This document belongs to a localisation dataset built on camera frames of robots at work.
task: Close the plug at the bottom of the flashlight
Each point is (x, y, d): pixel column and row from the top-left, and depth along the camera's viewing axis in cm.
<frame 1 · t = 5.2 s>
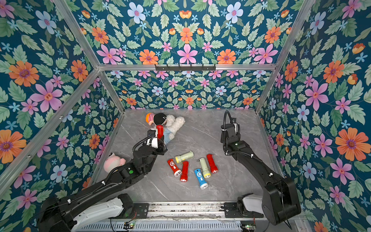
left hand: (161, 135, 75), fingers open
right hand: (233, 131, 85), fingers open
white teddy bear blue shirt: (172, 126, 100), point 10 cm above the table
pink plush toy: (113, 161, 85), point 9 cm above the table
red flashlight white logo: (174, 167, 88), point 3 cm above the table
pale green flashlight upper: (178, 158, 90), point 4 cm above the table
red flashlight plain middle: (184, 175, 85), point 3 cm above the table
blue flashlight: (201, 178, 83), point 4 cm above the table
pale green flashlight lower: (206, 172, 85), point 4 cm above the table
red flashlight plain right: (213, 167, 90), on the table

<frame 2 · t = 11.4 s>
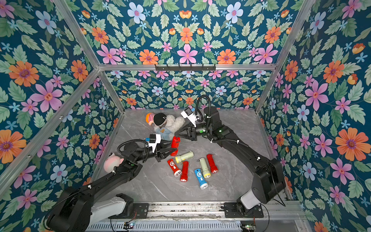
left hand: (174, 146, 69), fingers open
right hand: (180, 131, 68), fingers closed
the named things where they were.

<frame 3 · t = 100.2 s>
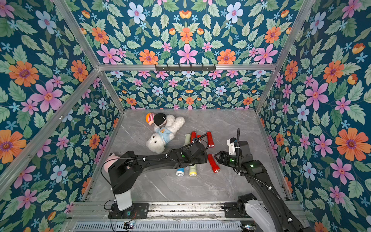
left hand: (208, 156, 85), fingers open
right hand: (220, 154, 78), fingers open
blue flashlight: (180, 171, 85), point 4 cm above the table
pale green flashlight lower: (192, 171, 86), point 4 cm above the table
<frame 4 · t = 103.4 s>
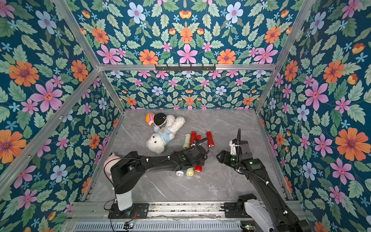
left hand: (206, 157, 87), fingers open
right hand: (222, 155, 80), fingers open
red flashlight plain right: (198, 168, 84), point 7 cm above the table
